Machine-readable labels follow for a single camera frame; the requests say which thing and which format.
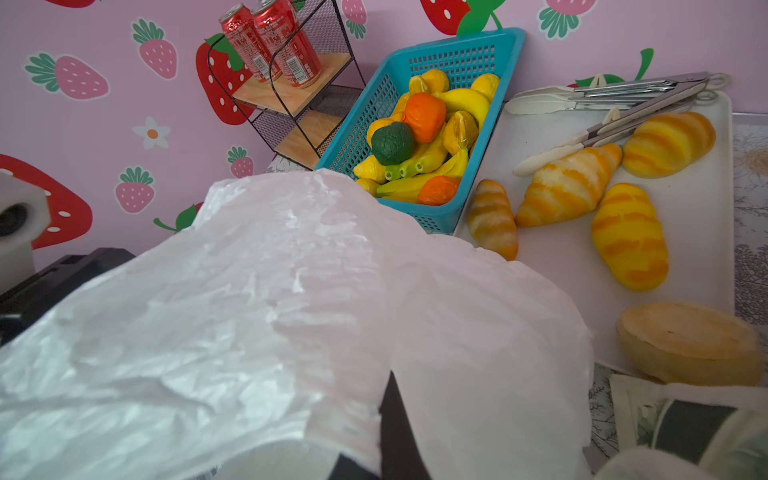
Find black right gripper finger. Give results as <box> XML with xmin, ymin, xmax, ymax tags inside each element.
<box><xmin>328</xmin><ymin>372</ymin><xmax>431</xmax><ymax>480</ymax></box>

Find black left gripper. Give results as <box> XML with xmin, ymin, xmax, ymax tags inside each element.
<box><xmin>1</xmin><ymin>248</ymin><xmax>135</xmax><ymax>345</ymax></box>

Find white plastic bag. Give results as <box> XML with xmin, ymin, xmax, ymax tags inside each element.
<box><xmin>1</xmin><ymin>172</ymin><xmax>593</xmax><ymax>479</ymax></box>

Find green avocado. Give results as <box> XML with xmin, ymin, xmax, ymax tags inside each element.
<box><xmin>371</xmin><ymin>122</ymin><xmax>416</xmax><ymax>166</ymax></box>

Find beige canvas tote bag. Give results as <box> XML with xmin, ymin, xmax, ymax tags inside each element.
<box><xmin>595</xmin><ymin>375</ymin><xmax>767</xmax><ymax>479</ymax></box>

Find small orange tangerine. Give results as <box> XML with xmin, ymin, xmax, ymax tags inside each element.
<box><xmin>417</xmin><ymin>176</ymin><xmax>461</xmax><ymax>206</ymax></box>

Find yellow lemon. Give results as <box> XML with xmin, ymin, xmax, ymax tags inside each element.
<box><xmin>353</xmin><ymin>155</ymin><xmax>387</xmax><ymax>185</ymax></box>

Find large tan bread loaf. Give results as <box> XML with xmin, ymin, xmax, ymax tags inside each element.
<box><xmin>616</xmin><ymin>302</ymin><xmax>764</xmax><ymax>386</ymax></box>

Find yellow striped bread roll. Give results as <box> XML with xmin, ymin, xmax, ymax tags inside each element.
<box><xmin>591</xmin><ymin>183</ymin><xmax>669</xmax><ymax>292</ymax></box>

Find long striped bread loaf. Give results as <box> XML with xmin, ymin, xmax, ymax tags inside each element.
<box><xmin>515</xmin><ymin>144</ymin><xmax>623</xmax><ymax>228</ymax></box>

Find white plastic tray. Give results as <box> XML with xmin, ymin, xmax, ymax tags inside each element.
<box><xmin>470</xmin><ymin>91</ymin><xmax>735</xmax><ymax>374</ymax></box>

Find orange fruit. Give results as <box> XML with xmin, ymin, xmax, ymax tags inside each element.
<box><xmin>404</xmin><ymin>93</ymin><xmax>447</xmax><ymax>144</ymax></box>

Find red soda can left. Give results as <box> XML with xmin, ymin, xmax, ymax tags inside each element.
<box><xmin>219</xmin><ymin>3</ymin><xmax>282</xmax><ymax>83</ymax></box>

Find red soda can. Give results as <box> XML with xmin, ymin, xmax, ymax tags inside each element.
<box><xmin>219</xmin><ymin>3</ymin><xmax>282</xmax><ymax>83</ymax></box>
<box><xmin>252</xmin><ymin>0</ymin><xmax>322</xmax><ymax>88</ymax></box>

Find yellow banana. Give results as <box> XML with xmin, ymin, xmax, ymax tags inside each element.
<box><xmin>432</xmin><ymin>88</ymin><xmax>491</xmax><ymax>128</ymax></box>

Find red soda can right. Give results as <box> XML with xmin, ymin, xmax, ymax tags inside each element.
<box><xmin>252</xmin><ymin>0</ymin><xmax>322</xmax><ymax>88</ymax></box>

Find small striped bread roll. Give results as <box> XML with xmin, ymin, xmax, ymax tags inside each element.
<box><xmin>622</xmin><ymin>112</ymin><xmax>716</xmax><ymax>179</ymax></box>

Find teal plastic basket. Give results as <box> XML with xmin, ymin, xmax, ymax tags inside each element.
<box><xmin>317</xmin><ymin>28</ymin><xmax>525</xmax><ymax>235</ymax></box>

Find metal tongs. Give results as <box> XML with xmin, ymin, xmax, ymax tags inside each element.
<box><xmin>505</xmin><ymin>72</ymin><xmax>731</xmax><ymax>115</ymax></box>

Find black wire wooden shelf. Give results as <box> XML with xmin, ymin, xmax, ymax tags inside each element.
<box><xmin>195</xmin><ymin>1</ymin><xmax>365</xmax><ymax>170</ymax></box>

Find white handled tongs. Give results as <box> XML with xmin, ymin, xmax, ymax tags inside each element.
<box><xmin>514</xmin><ymin>84</ymin><xmax>719</xmax><ymax>177</ymax></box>

